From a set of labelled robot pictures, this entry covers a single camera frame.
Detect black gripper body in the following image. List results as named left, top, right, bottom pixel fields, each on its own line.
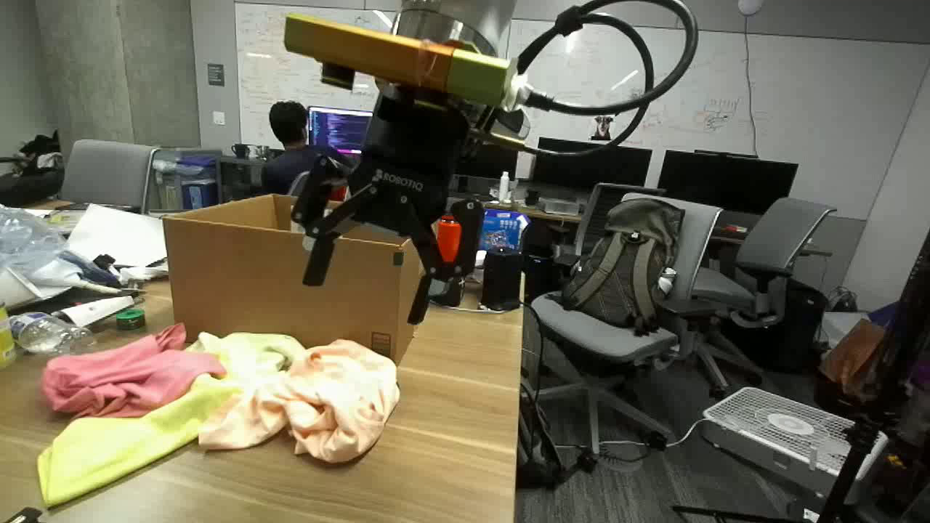
left=347, top=84, right=478, bottom=234

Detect peach shirt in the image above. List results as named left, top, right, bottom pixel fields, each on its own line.
left=197, top=338, right=405, bottom=466

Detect pink cloth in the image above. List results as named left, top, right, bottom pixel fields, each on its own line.
left=39, top=324, right=228, bottom=421

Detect yellow green cloth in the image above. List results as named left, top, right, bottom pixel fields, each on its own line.
left=35, top=328, right=312, bottom=511

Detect brown cardboard box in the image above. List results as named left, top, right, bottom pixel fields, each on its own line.
left=159, top=193, right=430, bottom=366

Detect blue printed box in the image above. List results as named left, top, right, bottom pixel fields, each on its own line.
left=478, top=203, right=531, bottom=257

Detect orange red container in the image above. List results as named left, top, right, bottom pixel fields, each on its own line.
left=433, top=213, right=466, bottom=270

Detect lit blue purple monitor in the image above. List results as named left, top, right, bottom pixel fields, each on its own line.
left=302, top=104, right=375, bottom=162

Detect black cylinder cup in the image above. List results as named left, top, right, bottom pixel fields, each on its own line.
left=479, top=248, right=526, bottom=313

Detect person in dark shirt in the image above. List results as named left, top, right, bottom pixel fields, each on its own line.
left=260, top=100, right=338, bottom=199

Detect light grey office chair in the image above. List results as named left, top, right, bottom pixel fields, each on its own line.
left=526, top=189, right=726, bottom=459

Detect small llama figurine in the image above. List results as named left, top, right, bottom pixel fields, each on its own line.
left=591, top=103, right=626, bottom=146

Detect olive grey backpack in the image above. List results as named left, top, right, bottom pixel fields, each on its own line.
left=558, top=199, right=687, bottom=338

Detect flat paper sheets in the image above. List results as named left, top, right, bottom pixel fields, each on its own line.
left=65, top=202, right=170, bottom=284

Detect grey padded chair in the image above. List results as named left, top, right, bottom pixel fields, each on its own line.
left=58, top=136, right=159, bottom=216

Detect clear plastic water bottle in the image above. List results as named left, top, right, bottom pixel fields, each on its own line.
left=10, top=309, right=97, bottom=359

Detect crumpled whitish plastic bag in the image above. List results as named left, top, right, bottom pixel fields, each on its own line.
left=0, top=203, right=97, bottom=313

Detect black bag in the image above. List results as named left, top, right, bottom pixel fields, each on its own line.
left=0, top=128, right=66, bottom=210

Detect grey mesh office chair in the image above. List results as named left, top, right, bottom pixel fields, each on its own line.
left=677, top=199, right=837, bottom=401

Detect black desktop tower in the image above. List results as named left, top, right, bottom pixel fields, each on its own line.
left=765, top=280, right=825, bottom=375

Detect white plastic case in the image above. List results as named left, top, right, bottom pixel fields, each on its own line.
left=700, top=383, right=890, bottom=489

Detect brown bag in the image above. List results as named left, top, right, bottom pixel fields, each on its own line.
left=816, top=316, right=890, bottom=401

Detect yellow green wrist camera bar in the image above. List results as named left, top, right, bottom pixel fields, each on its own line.
left=283, top=11, right=518, bottom=112

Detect white wall whiteboard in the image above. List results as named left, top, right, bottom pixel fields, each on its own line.
left=232, top=0, right=755, bottom=162

